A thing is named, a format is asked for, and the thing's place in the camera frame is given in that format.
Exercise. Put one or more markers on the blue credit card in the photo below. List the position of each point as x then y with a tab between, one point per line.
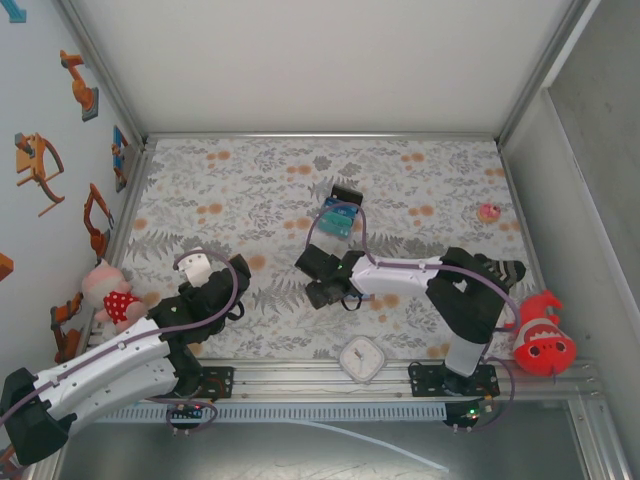
340	206

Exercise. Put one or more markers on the red fish plush toy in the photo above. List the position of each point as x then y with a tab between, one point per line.
545	350

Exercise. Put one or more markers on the orange block wall sticker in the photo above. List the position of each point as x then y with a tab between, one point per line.
5	266

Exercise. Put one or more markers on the orange grey gripper wall sticker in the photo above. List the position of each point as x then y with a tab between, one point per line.
35	165

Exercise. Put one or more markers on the pink pig plush toy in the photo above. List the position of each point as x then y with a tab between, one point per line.
107	287

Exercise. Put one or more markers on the floral patterned table mat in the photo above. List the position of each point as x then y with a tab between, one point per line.
225	200

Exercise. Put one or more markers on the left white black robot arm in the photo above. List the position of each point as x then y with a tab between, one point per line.
110	365

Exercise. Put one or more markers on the black credit card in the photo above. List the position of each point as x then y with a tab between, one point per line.
347	193

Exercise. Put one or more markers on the round black circuit board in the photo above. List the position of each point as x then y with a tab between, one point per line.
467	416

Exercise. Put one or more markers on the aluminium frame post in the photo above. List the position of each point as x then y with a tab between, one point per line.
100	70
545	70

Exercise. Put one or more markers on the wide aluminium extrusion base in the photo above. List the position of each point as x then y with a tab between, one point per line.
300	382

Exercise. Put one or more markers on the thin white tube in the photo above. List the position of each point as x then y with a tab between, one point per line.
380	442

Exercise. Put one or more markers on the white square clock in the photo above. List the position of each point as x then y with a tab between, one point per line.
362	360

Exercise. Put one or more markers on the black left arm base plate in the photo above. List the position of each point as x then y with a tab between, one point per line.
220	382

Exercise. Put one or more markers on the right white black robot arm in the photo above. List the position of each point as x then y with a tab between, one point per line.
395	275

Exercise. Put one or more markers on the small rectangular circuit board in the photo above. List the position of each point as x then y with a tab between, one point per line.
186	414

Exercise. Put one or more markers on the pink donut toy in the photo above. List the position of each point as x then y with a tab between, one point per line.
490	213

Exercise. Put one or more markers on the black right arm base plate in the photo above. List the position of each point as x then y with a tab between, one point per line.
425	382

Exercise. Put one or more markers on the aluminium frame rail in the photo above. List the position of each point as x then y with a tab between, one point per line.
127	210
320	136

